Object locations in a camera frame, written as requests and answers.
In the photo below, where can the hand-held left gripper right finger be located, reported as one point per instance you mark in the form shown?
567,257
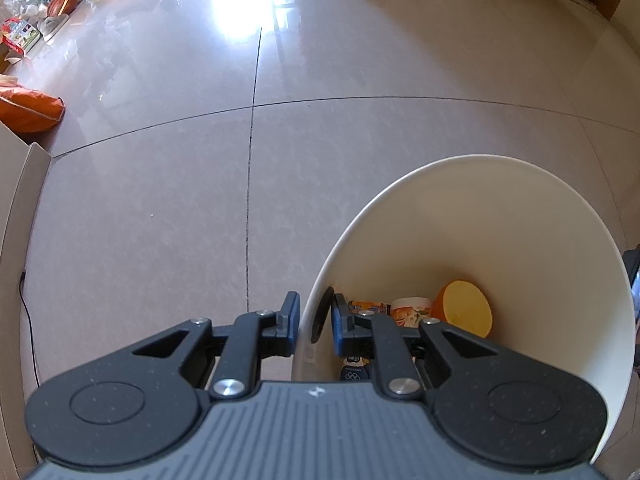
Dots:
340,332

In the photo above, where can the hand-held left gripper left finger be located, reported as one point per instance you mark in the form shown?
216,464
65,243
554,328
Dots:
293,322

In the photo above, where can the orange rim bowl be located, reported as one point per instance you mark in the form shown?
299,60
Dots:
411,312

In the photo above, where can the white trash bin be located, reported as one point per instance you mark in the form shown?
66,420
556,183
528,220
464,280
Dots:
450,220

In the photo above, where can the orange bag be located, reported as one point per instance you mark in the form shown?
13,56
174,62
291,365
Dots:
27,110

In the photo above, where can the grey slipper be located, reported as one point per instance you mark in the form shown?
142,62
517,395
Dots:
54,25

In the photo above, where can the basketball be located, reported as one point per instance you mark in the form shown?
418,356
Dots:
64,4

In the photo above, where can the colourful printed box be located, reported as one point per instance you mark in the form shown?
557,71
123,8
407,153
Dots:
19,36

